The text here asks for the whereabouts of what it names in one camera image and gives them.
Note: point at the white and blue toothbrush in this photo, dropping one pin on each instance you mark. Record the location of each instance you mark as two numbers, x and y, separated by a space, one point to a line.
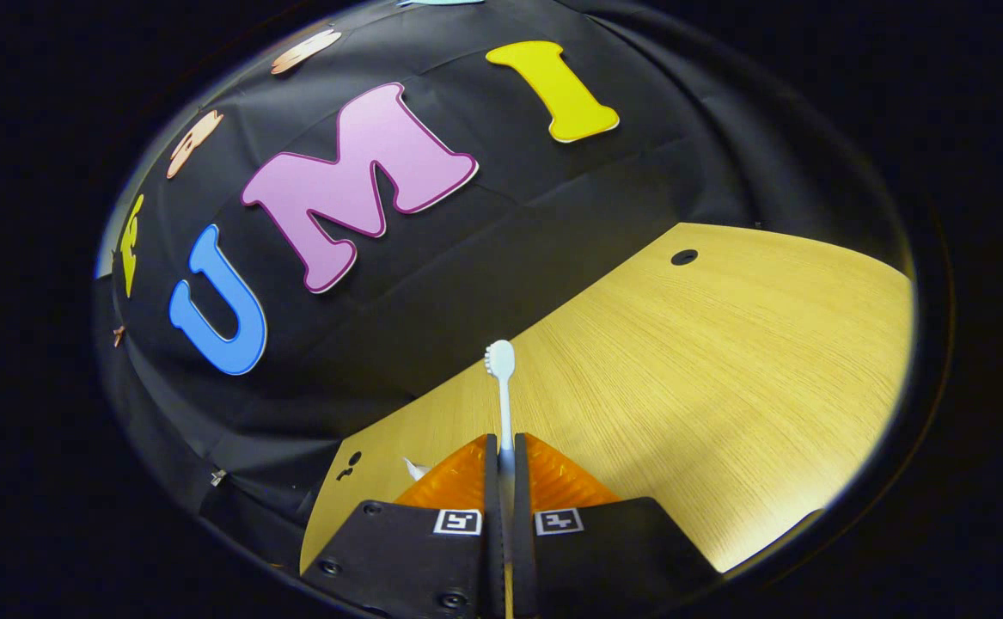
501 359

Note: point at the wooden desktop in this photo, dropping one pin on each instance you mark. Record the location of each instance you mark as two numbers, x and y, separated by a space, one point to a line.
681 387

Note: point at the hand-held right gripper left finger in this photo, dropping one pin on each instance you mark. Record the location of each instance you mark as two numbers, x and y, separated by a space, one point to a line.
492 481

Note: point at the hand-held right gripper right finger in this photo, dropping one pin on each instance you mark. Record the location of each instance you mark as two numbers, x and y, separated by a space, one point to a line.
521 481

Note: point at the white toothpaste tube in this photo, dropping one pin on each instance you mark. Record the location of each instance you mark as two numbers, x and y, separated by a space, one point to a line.
417 469

